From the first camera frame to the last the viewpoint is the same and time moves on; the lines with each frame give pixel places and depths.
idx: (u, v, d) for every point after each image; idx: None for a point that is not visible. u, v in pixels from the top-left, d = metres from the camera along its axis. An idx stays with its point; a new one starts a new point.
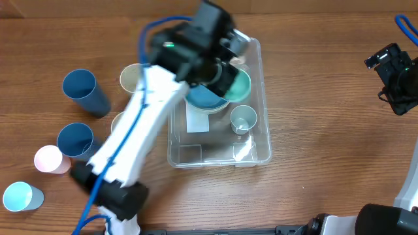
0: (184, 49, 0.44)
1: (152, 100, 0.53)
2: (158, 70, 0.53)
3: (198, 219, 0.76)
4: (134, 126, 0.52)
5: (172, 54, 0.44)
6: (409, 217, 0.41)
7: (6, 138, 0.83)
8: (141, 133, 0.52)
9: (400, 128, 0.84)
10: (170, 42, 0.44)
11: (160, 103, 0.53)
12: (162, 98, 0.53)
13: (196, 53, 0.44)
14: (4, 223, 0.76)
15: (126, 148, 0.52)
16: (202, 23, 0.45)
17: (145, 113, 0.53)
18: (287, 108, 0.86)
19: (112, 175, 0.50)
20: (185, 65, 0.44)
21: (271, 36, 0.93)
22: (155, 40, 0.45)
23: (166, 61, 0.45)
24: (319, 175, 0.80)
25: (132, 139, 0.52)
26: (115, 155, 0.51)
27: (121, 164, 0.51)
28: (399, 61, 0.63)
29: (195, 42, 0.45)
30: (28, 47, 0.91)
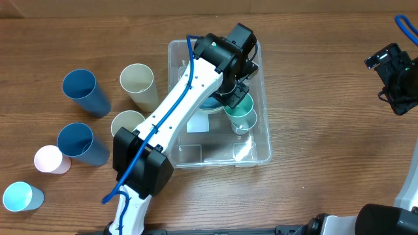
0: (223, 51, 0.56)
1: (195, 84, 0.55)
2: (204, 62, 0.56)
3: (198, 219, 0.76)
4: (181, 99, 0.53)
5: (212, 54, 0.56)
6: (409, 218, 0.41)
7: (6, 138, 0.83)
8: (185, 107, 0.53)
9: (400, 128, 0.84)
10: (215, 44, 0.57)
11: (202, 87, 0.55)
12: (208, 78, 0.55)
13: (232, 54, 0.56)
14: (4, 223, 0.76)
15: (172, 119, 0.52)
16: (235, 37, 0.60)
17: (191, 91, 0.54)
18: (287, 108, 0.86)
19: (155, 141, 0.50)
20: (224, 64, 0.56)
21: (271, 36, 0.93)
22: (202, 42, 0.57)
23: (208, 57, 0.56)
24: (319, 175, 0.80)
25: (177, 109, 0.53)
26: (160, 123, 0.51)
27: (164, 132, 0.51)
28: (399, 60, 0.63)
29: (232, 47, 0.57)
30: (28, 47, 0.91)
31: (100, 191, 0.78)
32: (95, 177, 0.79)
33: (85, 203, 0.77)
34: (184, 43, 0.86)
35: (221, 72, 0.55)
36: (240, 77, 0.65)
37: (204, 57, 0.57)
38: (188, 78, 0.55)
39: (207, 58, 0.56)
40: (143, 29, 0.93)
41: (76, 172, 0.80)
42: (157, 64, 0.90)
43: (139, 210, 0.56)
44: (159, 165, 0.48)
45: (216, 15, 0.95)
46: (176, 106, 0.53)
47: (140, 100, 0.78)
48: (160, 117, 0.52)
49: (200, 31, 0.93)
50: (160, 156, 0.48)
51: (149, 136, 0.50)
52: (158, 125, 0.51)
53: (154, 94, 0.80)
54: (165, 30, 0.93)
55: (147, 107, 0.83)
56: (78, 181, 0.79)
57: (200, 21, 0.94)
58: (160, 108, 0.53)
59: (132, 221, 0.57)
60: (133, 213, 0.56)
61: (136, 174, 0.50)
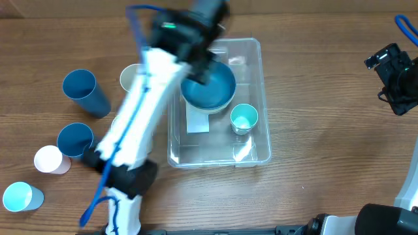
0: (187, 29, 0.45)
1: (153, 84, 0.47)
2: (159, 54, 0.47)
3: (198, 219, 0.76)
4: (138, 109, 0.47)
5: (174, 36, 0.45)
6: (409, 217, 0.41)
7: (5, 138, 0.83)
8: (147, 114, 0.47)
9: (400, 128, 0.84)
10: None
11: (162, 85, 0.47)
12: (165, 72, 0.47)
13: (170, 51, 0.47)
14: (4, 223, 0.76)
15: (136, 128, 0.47)
16: (201, 10, 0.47)
17: (148, 95, 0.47)
18: (287, 108, 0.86)
19: (120, 159, 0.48)
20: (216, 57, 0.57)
21: (271, 36, 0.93)
22: (155, 23, 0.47)
23: None
24: (319, 175, 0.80)
25: (138, 118, 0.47)
26: (120, 142, 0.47)
27: (129, 145, 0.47)
28: (399, 61, 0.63)
29: None
30: (29, 47, 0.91)
31: None
32: (95, 178, 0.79)
33: (85, 204, 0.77)
34: None
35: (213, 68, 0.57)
36: None
37: (160, 47, 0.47)
38: (142, 79, 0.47)
39: None
40: None
41: (76, 172, 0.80)
42: None
43: (130, 210, 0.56)
44: (129, 182, 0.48)
45: None
46: (135, 116, 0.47)
47: None
48: (119, 132, 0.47)
49: None
50: (128, 173, 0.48)
51: (112, 156, 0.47)
52: (118, 142, 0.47)
53: None
54: None
55: None
56: (78, 181, 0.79)
57: None
58: (121, 117, 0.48)
59: (125, 220, 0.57)
60: (125, 215, 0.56)
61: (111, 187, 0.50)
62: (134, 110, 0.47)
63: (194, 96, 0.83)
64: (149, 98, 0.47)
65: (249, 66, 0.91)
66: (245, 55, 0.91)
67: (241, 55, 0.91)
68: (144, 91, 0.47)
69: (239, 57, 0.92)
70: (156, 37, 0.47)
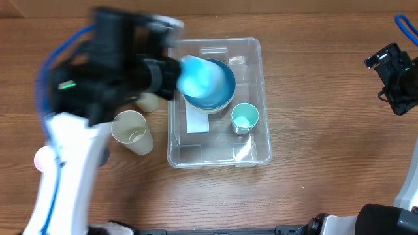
0: (93, 84, 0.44)
1: (65, 165, 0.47)
2: (72, 172, 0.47)
3: (198, 219, 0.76)
4: (59, 180, 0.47)
5: (78, 94, 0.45)
6: (409, 217, 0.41)
7: (5, 138, 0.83)
8: (72, 179, 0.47)
9: (400, 128, 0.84)
10: (74, 75, 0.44)
11: (72, 169, 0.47)
12: (78, 159, 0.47)
13: (90, 102, 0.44)
14: (4, 223, 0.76)
15: (61, 203, 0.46)
16: (97, 39, 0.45)
17: (64, 169, 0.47)
18: (287, 108, 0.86)
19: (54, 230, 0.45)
20: (96, 104, 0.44)
21: (271, 36, 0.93)
22: (55, 85, 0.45)
23: (80, 89, 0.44)
24: (320, 175, 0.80)
25: (64, 179, 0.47)
26: (46, 226, 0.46)
27: (59, 213, 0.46)
28: (399, 61, 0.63)
29: (98, 68, 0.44)
30: (28, 47, 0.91)
31: (100, 191, 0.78)
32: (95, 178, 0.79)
33: None
34: (184, 43, 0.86)
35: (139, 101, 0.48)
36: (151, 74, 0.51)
37: (66, 109, 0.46)
38: (57, 160, 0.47)
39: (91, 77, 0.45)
40: None
41: None
42: None
43: None
44: None
45: (215, 15, 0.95)
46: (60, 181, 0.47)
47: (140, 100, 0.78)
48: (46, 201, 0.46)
49: (200, 32, 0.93)
50: None
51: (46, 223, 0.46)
52: (44, 229, 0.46)
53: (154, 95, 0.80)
54: None
55: (148, 107, 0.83)
56: None
57: (200, 21, 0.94)
58: (42, 198, 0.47)
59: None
60: None
61: None
62: (55, 183, 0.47)
63: None
64: (70, 170, 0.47)
65: (249, 66, 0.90)
66: (245, 55, 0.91)
67: (241, 55, 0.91)
68: (59, 164, 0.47)
69: (239, 57, 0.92)
70: (93, 113, 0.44)
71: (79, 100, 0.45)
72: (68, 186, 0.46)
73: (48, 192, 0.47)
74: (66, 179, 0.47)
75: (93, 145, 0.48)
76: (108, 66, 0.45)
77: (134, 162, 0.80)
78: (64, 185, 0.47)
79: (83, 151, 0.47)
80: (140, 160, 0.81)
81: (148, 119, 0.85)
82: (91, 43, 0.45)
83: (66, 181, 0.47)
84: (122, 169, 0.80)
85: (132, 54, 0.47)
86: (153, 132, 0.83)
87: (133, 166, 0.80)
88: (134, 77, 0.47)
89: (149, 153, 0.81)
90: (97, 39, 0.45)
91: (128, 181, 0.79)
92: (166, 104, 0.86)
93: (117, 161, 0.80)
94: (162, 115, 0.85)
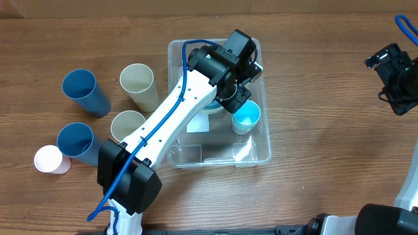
0: (219, 62, 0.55)
1: (188, 96, 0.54)
2: (183, 109, 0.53)
3: (198, 219, 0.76)
4: (174, 110, 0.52)
5: (209, 66, 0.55)
6: (409, 218, 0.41)
7: (4, 138, 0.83)
8: (179, 119, 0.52)
9: (400, 128, 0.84)
10: (209, 56, 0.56)
11: (195, 100, 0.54)
12: (200, 93, 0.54)
13: (226, 68, 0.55)
14: (4, 223, 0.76)
15: (162, 131, 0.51)
16: (232, 46, 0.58)
17: (183, 103, 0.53)
18: (287, 108, 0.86)
19: (143, 155, 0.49)
20: (217, 76, 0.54)
21: (271, 36, 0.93)
22: (196, 54, 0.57)
23: (209, 66, 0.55)
24: (320, 175, 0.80)
25: (173, 114, 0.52)
26: (149, 136, 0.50)
27: (153, 146, 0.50)
28: (399, 60, 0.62)
29: (227, 60, 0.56)
30: (28, 47, 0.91)
31: (100, 191, 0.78)
32: (95, 177, 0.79)
33: (85, 203, 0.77)
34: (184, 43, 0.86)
35: (215, 85, 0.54)
36: (241, 81, 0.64)
37: (198, 69, 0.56)
38: (181, 90, 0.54)
39: (199, 70, 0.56)
40: (143, 29, 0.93)
41: (76, 172, 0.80)
42: (157, 64, 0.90)
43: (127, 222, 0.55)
44: (147, 180, 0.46)
45: (216, 15, 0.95)
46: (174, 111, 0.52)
47: (140, 100, 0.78)
48: (151, 128, 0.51)
49: (200, 32, 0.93)
50: (147, 171, 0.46)
51: (136, 149, 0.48)
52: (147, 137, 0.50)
53: (154, 95, 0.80)
54: (165, 30, 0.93)
55: (147, 107, 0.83)
56: (78, 181, 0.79)
57: (200, 21, 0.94)
58: (150, 119, 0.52)
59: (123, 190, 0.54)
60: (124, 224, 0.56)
61: (122, 189, 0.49)
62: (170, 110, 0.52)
63: None
64: (183, 108, 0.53)
65: None
66: None
67: None
68: (180, 97, 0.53)
69: None
70: (217, 76, 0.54)
71: (213, 66, 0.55)
72: (178, 116, 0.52)
73: (162, 113, 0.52)
74: (176, 113, 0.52)
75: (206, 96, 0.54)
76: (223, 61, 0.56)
77: None
78: (174, 114, 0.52)
79: (202, 91, 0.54)
80: None
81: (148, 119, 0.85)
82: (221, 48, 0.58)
83: (177, 113, 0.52)
84: None
85: (241, 63, 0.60)
86: None
87: None
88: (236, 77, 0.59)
89: None
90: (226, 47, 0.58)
91: None
92: None
93: None
94: None
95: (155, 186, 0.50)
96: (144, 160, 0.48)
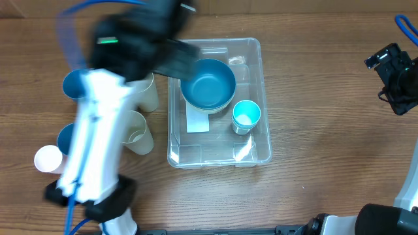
0: (134, 38, 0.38)
1: (102, 111, 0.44)
2: (102, 127, 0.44)
3: (198, 219, 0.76)
4: (95, 135, 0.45)
5: (115, 48, 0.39)
6: (409, 218, 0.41)
7: (4, 138, 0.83)
8: (104, 141, 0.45)
9: (400, 128, 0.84)
10: (115, 38, 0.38)
11: (112, 113, 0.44)
12: (111, 104, 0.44)
13: (150, 43, 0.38)
14: (4, 223, 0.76)
15: (89, 165, 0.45)
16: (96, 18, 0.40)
17: (99, 124, 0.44)
18: (287, 108, 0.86)
19: (83, 196, 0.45)
20: (134, 62, 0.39)
21: (271, 36, 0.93)
22: (97, 28, 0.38)
23: (127, 43, 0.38)
24: (320, 175, 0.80)
25: (95, 139, 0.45)
26: (80, 178, 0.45)
27: (88, 182, 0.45)
28: (399, 60, 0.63)
29: (144, 29, 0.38)
30: (28, 47, 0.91)
31: None
32: None
33: None
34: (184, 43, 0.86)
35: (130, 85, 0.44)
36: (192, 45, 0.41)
37: (110, 47, 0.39)
38: (92, 106, 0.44)
39: (115, 55, 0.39)
40: None
41: None
42: None
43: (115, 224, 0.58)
44: (100, 215, 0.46)
45: (216, 15, 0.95)
46: (91, 134, 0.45)
47: (140, 100, 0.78)
48: (78, 162, 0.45)
49: (200, 32, 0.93)
50: (95, 209, 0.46)
51: (74, 193, 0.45)
52: (79, 177, 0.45)
53: (154, 94, 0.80)
54: None
55: (148, 107, 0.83)
56: None
57: (200, 21, 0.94)
58: (74, 150, 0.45)
59: None
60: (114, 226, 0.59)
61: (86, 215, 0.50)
62: (88, 135, 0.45)
63: (194, 97, 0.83)
64: (102, 128, 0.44)
65: (249, 65, 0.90)
66: (245, 55, 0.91)
67: (241, 55, 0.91)
68: (91, 118, 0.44)
69: (240, 57, 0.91)
70: (129, 72, 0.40)
71: (113, 55, 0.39)
72: (100, 138, 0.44)
73: (83, 141, 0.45)
74: (101, 136, 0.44)
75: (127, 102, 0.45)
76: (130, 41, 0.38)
77: (134, 162, 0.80)
78: (96, 138, 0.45)
79: (114, 100, 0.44)
80: (140, 160, 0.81)
81: (148, 119, 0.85)
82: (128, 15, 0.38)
83: (98, 136, 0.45)
84: (122, 169, 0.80)
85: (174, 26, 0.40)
86: (153, 132, 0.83)
87: (133, 166, 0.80)
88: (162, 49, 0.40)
89: (149, 152, 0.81)
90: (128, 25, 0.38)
91: None
92: (166, 104, 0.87)
93: None
94: (162, 115, 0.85)
95: (121, 198, 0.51)
96: (85, 202, 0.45)
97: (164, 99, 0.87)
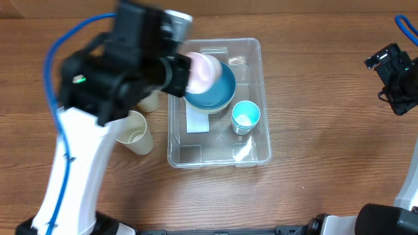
0: (101, 75, 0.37)
1: (74, 166, 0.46)
2: (79, 164, 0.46)
3: (198, 219, 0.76)
4: (66, 178, 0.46)
5: (91, 89, 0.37)
6: (409, 217, 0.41)
7: (5, 138, 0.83)
8: (80, 179, 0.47)
9: (399, 128, 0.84)
10: (81, 78, 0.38)
11: (87, 158, 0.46)
12: (86, 144, 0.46)
13: (114, 79, 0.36)
14: (4, 223, 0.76)
15: (68, 201, 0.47)
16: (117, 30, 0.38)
17: (73, 164, 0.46)
18: (287, 108, 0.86)
19: (61, 219, 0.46)
20: (106, 100, 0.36)
21: (271, 36, 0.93)
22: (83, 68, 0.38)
23: (83, 98, 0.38)
24: (320, 175, 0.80)
25: (73, 176, 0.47)
26: (52, 219, 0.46)
27: (71, 202, 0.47)
28: (399, 60, 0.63)
29: (123, 64, 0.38)
30: (28, 47, 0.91)
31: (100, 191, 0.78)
32: None
33: None
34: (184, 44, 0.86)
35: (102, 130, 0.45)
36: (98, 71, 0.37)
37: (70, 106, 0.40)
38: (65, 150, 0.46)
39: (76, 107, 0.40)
40: None
41: None
42: None
43: None
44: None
45: (215, 15, 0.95)
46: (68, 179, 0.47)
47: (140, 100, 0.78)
48: (58, 190, 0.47)
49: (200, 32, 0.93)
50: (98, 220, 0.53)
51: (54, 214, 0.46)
52: (61, 194, 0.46)
53: (155, 95, 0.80)
54: None
55: (148, 107, 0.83)
56: None
57: (200, 21, 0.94)
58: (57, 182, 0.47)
59: None
60: None
61: None
62: (64, 179, 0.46)
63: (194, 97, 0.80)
64: (78, 168, 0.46)
65: (249, 66, 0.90)
66: (245, 55, 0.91)
67: (241, 55, 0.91)
68: (68, 159, 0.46)
69: (239, 57, 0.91)
70: (104, 111, 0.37)
71: (91, 96, 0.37)
72: (78, 180, 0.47)
73: (58, 181, 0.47)
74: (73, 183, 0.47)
75: (101, 143, 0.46)
76: (125, 47, 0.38)
77: (134, 162, 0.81)
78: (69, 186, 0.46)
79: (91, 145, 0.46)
80: (140, 160, 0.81)
81: (148, 119, 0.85)
82: (112, 34, 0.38)
83: (76, 177, 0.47)
84: (122, 169, 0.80)
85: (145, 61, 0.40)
86: (153, 132, 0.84)
87: (133, 166, 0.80)
88: (150, 71, 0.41)
89: (149, 152, 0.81)
90: (117, 31, 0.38)
91: (128, 181, 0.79)
92: (166, 104, 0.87)
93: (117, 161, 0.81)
94: (162, 115, 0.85)
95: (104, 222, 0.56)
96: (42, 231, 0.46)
97: (164, 99, 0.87)
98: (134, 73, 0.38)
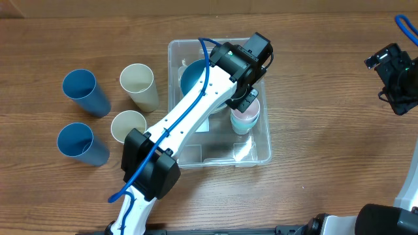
0: (239, 61, 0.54)
1: (209, 92, 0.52)
2: (209, 100, 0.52)
3: (198, 219, 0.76)
4: (193, 106, 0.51)
5: (226, 64, 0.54)
6: (409, 218, 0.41)
7: (5, 138, 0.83)
8: (198, 115, 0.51)
9: (400, 128, 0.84)
10: (230, 53, 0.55)
11: (216, 95, 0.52)
12: (220, 88, 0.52)
13: (248, 64, 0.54)
14: (4, 223, 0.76)
15: (183, 124, 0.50)
16: (251, 46, 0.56)
17: (204, 98, 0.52)
18: (287, 108, 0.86)
19: (165, 145, 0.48)
20: (240, 73, 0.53)
21: (272, 36, 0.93)
22: (219, 49, 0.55)
23: (223, 66, 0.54)
24: (320, 175, 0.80)
25: (191, 112, 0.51)
26: (172, 127, 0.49)
27: (175, 138, 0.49)
28: (399, 60, 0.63)
29: (248, 57, 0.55)
30: (28, 47, 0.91)
31: (100, 191, 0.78)
32: (95, 178, 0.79)
33: (86, 203, 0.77)
34: (184, 43, 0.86)
35: (235, 81, 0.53)
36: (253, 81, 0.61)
37: (220, 64, 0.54)
38: (202, 85, 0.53)
39: (222, 66, 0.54)
40: (143, 29, 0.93)
41: (76, 172, 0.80)
42: (157, 64, 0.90)
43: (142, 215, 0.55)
44: (168, 169, 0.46)
45: (216, 15, 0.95)
46: (188, 111, 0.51)
47: (140, 100, 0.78)
48: (173, 121, 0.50)
49: (200, 32, 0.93)
50: (169, 159, 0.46)
51: (159, 140, 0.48)
52: (173, 125, 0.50)
53: (155, 95, 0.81)
54: (164, 30, 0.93)
55: (148, 107, 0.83)
56: (78, 181, 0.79)
57: (200, 21, 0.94)
58: (172, 111, 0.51)
59: (134, 223, 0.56)
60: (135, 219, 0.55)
61: (144, 176, 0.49)
62: (187, 109, 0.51)
63: None
64: (204, 102, 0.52)
65: None
66: None
67: None
68: (202, 92, 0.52)
69: None
70: (239, 74, 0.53)
71: (226, 66, 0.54)
72: (196, 113, 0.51)
73: (180, 109, 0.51)
74: (194, 110, 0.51)
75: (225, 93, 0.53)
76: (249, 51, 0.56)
77: None
78: (190, 111, 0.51)
79: (223, 85, 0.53)
80: None
81: (148, 119, 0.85)
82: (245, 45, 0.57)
83: (201, 105, 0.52)
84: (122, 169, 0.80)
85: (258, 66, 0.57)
86: None
87: None
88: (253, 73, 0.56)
89: None
90: (249, 45, 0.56)
91: None
92: (166, 104, 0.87)
93: (117, 161, 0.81)
94: (162, 115, 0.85)
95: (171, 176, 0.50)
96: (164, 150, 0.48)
97: (164, 99, 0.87)
98: (249, 72, 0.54)
